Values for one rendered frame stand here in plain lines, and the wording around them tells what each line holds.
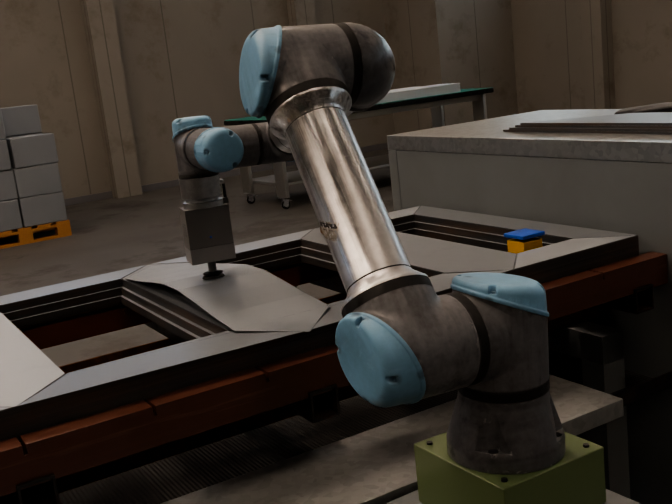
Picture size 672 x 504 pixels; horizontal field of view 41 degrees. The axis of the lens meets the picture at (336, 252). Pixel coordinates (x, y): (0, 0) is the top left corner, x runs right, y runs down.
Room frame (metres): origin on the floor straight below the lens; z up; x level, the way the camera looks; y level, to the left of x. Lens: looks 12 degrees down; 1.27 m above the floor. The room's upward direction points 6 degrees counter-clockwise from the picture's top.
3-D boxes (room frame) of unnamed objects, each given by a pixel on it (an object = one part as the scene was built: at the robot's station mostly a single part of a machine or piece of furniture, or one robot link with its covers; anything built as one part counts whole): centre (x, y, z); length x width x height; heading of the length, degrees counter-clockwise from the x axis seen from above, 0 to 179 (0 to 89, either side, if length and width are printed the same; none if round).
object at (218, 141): (1.59, 0.18, 1.15); 0.11 x 0.11 x 0.08; 26
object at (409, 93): (9.04, -0.43, 0.48); 2.67 x 1.03 x 0.97; 122
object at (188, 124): (1.67, 0.24, 1.15); 0.09 x 0.08 x 0.11; 26
